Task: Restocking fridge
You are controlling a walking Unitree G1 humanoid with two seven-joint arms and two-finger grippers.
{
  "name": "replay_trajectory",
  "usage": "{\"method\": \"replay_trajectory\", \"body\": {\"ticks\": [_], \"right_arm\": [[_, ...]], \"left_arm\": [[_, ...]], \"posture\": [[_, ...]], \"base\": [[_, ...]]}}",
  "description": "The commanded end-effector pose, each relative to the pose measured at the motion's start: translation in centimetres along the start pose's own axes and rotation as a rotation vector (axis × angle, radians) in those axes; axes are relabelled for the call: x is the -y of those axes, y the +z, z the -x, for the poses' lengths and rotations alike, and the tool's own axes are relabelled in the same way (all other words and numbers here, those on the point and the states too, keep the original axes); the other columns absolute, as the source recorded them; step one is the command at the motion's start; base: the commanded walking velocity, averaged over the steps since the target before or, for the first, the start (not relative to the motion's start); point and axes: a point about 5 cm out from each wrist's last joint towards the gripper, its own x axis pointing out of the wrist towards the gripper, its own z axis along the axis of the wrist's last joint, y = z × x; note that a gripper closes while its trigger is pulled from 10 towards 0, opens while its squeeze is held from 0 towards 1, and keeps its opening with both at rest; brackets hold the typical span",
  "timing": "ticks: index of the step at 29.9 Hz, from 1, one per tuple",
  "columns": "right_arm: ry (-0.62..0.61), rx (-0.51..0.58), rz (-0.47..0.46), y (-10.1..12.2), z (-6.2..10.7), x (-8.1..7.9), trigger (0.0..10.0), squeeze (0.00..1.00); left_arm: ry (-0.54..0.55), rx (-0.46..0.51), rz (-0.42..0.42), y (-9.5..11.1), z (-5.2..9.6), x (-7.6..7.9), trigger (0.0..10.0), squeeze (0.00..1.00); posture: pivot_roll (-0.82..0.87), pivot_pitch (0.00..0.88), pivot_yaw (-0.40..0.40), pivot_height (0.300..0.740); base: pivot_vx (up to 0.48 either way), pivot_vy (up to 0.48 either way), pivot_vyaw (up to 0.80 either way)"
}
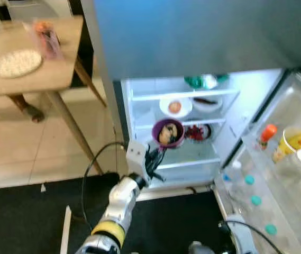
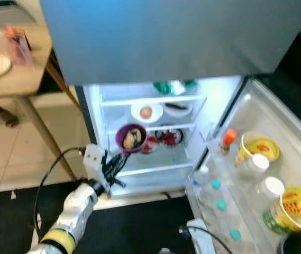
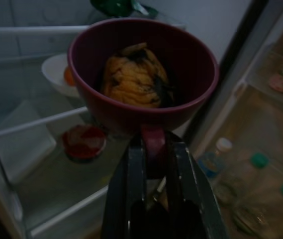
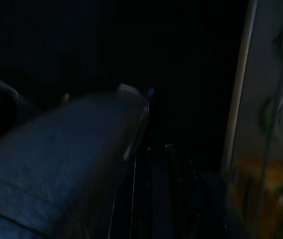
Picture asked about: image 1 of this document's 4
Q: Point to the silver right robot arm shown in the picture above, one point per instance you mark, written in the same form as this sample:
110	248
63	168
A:
240	235

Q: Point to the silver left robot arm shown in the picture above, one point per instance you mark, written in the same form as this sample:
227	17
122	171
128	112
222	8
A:
119	201

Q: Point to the grey fridge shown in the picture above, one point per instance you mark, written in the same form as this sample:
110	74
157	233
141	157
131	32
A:
203	37

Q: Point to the open fridge door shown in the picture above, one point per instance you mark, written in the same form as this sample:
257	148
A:
293	106

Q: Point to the brown food in purple bowl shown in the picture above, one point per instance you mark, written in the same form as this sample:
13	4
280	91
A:
167	135

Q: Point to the bowl of red food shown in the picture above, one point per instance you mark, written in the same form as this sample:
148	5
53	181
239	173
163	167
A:
198	133

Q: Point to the white bowl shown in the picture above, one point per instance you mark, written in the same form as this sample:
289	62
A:
163	107

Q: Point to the round orange food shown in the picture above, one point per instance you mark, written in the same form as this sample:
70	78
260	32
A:
175	107

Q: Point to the blue cap bottle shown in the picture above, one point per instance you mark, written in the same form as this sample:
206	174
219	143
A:
226	178

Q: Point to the white plate dark food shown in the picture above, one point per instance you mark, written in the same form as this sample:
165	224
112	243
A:
208	106

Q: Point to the white cap clear bottle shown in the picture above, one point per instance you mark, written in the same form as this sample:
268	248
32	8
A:
235	165

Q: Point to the green and white bag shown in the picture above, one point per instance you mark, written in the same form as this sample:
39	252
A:
195	82

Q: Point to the teal cap clear bottle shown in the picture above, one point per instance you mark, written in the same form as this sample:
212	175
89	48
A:
249	180
270	229
256	200

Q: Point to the white floor strip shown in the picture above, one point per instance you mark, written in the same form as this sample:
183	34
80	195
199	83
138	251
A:
65	233

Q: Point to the orange cap bottle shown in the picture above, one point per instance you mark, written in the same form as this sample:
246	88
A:
268	132

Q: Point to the light wooden dining table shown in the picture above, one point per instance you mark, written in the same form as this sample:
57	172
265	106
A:
60	69

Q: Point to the dark kitchen floor mat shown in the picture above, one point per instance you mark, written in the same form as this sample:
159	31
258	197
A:
23	222

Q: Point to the pink clear container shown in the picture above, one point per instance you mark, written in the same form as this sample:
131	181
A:
47	42

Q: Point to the round woven placemat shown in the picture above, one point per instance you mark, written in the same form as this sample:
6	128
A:
17	63

